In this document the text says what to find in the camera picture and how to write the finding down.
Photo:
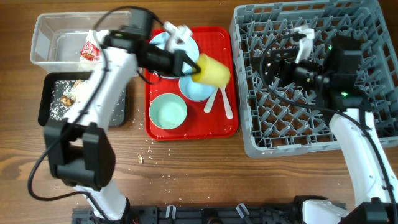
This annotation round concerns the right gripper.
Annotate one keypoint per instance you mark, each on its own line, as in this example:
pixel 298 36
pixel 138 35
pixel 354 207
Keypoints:
pixel 282 72

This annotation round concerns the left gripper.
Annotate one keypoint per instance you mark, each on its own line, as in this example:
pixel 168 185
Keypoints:
pixel 177 68

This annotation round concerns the light blue plate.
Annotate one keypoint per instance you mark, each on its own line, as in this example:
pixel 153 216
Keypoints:
pixel 190 48

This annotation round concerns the yellow plastic cup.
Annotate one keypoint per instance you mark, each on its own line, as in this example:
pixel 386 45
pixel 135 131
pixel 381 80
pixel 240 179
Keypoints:
pixel 212 72

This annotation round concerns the light blue bowl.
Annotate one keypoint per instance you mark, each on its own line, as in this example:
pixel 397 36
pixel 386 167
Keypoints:
pixel 196 92

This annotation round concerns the green bowl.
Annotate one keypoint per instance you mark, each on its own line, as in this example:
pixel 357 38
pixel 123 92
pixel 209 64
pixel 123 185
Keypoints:
pixel 168 111

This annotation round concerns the food scraps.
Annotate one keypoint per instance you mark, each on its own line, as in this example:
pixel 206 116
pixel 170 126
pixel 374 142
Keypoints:
pixel 65 93

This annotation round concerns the red snack wrapper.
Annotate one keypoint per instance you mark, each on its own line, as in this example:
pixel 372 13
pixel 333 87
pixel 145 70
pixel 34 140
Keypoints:
pixel 90 52

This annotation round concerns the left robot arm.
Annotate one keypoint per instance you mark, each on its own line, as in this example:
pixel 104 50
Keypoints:
pixel 77 147

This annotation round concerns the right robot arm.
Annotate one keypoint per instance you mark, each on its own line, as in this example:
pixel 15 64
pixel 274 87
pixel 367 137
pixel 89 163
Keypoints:
pixel 347 112

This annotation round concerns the grey dishwasher rack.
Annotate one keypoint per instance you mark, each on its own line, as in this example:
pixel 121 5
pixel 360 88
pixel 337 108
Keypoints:
pixel 272 128

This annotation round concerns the red serving tray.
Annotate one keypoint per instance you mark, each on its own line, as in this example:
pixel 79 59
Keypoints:
pixel 215 42

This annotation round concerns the food crumb on table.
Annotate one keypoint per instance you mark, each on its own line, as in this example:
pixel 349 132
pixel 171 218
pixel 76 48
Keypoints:
pixel 140 159

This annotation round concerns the clear plastic bin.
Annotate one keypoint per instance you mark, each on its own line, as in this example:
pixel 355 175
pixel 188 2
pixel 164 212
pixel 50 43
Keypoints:
pixel 58 39

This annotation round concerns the black plastic tray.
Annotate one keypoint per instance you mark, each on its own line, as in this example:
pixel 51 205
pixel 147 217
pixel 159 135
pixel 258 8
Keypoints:
pixel 119 112

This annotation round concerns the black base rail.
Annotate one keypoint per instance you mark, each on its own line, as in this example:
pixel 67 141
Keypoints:
pixel 266 214

